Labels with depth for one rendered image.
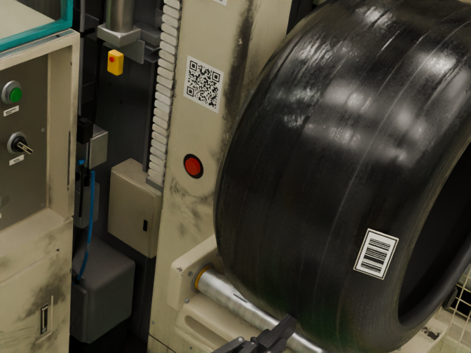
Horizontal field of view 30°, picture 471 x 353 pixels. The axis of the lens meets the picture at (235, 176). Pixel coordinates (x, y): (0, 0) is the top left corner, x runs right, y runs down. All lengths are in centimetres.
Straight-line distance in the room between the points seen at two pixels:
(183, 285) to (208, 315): 7
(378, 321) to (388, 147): 26
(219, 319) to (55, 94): 47
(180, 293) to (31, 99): 41
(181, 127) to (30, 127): 25
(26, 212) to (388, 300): 71
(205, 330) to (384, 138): 59
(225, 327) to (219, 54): 45
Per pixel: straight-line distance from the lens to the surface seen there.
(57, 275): 168
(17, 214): 160
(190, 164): 150
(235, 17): 134
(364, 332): 124
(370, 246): 111
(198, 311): 151
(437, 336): 168
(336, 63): 116
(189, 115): 147
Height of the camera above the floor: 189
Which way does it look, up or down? 34 degrees down
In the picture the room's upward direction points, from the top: 9 degrees clockwise
